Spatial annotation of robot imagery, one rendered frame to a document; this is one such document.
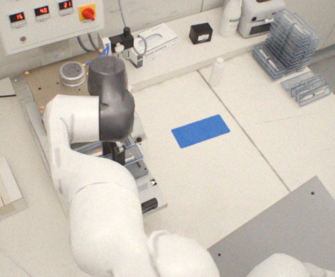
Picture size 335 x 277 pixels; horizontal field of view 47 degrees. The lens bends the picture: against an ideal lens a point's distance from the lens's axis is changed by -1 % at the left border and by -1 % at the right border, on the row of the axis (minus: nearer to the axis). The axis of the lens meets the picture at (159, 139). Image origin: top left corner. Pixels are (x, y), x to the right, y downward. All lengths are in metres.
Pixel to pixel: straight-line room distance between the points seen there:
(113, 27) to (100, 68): 1.06
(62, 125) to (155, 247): 0.34
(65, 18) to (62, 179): 0.73
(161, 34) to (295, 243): 1.07
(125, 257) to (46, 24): 0.88
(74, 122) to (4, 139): 0.85
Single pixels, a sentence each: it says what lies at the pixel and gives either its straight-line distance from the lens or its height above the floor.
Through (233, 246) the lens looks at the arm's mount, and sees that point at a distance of 1.24.
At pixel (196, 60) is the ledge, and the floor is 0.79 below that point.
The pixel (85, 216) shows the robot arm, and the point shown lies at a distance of 0.55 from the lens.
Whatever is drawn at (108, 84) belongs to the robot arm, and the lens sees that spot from 0.80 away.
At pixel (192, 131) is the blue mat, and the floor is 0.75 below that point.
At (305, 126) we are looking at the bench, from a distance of 1.76.
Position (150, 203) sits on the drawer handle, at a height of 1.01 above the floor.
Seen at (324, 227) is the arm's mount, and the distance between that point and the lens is 1.15.
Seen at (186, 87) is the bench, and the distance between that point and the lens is 1.74.
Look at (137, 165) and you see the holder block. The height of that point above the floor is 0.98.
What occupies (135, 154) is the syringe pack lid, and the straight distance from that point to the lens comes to 1.17.
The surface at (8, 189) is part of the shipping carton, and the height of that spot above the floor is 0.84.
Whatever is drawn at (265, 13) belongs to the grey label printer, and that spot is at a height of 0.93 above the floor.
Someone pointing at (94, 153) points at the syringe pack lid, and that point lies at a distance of 1.22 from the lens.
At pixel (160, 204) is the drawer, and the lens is 1.18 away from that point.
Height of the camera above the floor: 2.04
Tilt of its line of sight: 56 degrees down
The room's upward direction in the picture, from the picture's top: 7 degrees clockwise
